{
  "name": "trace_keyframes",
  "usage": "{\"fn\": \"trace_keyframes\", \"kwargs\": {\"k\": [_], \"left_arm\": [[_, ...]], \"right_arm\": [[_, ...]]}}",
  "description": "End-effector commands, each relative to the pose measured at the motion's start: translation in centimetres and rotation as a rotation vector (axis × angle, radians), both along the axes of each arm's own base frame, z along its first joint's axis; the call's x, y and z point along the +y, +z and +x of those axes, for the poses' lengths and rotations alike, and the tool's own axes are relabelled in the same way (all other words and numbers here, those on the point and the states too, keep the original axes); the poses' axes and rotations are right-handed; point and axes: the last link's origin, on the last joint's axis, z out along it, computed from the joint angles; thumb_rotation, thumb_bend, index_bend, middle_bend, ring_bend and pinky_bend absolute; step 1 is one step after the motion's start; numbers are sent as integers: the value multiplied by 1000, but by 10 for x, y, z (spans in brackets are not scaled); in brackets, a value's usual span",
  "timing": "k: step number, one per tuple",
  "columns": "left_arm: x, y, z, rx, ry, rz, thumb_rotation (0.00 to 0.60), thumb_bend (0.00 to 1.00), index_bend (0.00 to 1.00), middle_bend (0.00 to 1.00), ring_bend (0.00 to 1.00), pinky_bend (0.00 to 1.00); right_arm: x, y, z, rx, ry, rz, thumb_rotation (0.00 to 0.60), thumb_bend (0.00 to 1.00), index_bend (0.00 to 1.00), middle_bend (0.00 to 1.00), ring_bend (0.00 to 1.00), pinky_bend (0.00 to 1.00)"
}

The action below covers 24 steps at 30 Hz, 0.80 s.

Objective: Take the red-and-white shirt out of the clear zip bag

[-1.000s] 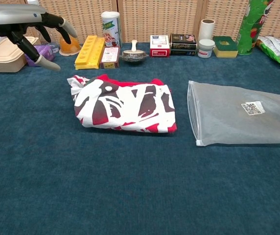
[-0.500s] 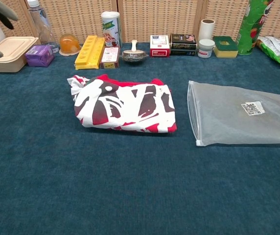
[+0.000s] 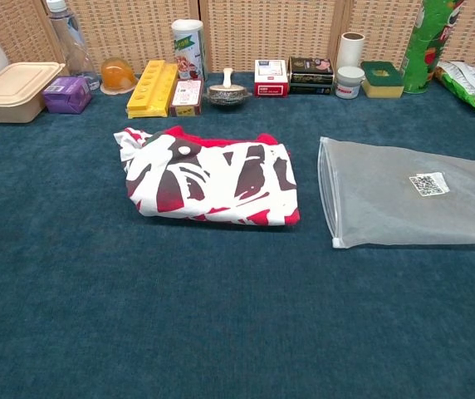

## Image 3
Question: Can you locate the red and white box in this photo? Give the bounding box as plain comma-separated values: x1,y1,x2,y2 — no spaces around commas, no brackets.
254,58,290,98

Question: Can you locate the frosted zip bag with QR label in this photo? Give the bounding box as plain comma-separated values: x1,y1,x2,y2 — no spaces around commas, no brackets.
317,135,475,250

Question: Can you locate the yellow egg tray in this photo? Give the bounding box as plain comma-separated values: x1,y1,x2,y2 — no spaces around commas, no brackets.
126,59,179,120

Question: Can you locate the small purple box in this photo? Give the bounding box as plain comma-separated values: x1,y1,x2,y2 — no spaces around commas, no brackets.
42,76,93,115

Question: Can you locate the blue carpet table cover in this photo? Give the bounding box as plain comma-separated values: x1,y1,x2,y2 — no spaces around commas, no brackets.
0,71,475,399

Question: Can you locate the orange jelly cup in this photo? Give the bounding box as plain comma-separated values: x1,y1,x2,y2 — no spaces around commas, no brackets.
99,57,140,96

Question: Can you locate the black printed box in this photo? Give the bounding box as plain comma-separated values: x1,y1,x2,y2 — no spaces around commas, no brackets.
287,56,335,96

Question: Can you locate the white printed canister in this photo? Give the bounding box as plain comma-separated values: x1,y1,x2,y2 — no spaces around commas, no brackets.
170,18,206,81

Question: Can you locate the red white garment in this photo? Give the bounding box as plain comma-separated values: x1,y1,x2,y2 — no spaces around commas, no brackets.
113,126,301,227

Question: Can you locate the woven folding screen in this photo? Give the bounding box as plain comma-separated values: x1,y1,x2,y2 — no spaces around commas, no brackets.
0,0,475,78

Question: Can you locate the small white jar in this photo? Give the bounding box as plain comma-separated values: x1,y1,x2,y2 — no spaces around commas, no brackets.
335,66,365,100

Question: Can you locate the beige lidded lunch box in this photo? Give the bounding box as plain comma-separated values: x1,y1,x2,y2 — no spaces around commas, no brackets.
0,62,66,124

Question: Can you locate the dark patterned bowl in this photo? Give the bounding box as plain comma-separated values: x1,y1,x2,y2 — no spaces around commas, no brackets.
203,84,253,111

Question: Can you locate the green chips can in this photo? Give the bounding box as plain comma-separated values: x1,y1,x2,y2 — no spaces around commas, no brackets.
401,0,467,94

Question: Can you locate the clear plastic water bottle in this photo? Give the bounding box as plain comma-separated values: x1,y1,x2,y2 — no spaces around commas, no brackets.
45,0,101,91

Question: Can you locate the white paper roll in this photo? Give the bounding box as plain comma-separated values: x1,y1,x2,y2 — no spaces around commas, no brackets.
335,32,366,72

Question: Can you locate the green snack bag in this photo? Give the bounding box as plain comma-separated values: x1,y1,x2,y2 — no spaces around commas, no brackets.
434,60,475,111

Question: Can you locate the green and yellow sponge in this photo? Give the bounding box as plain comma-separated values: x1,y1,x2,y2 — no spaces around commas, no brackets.
360,61,406,100

